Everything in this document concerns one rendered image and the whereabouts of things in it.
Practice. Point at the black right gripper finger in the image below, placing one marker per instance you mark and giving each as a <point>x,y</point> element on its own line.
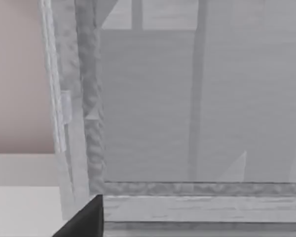
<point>88,219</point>

